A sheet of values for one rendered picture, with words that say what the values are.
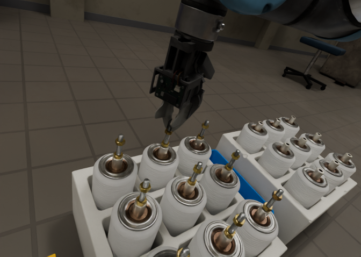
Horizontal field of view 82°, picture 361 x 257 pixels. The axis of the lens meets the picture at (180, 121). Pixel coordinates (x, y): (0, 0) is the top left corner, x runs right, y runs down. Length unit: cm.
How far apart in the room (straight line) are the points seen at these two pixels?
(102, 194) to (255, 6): 44
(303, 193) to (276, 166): 11
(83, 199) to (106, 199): 5
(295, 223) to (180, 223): 39
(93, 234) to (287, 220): 56
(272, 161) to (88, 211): 56
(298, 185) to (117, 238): 54
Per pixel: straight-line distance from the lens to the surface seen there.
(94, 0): 276
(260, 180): 77
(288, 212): 76
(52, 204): 74
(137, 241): 42
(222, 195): 54
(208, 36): 35
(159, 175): 52
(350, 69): 429
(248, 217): 51
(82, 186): 54
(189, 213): 46
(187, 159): 58
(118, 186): 47
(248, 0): 23
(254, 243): 52
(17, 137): 96
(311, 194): 75
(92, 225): 49
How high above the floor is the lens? 61
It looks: 33 degrees down
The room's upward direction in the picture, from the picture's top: 19 degrees clockwise
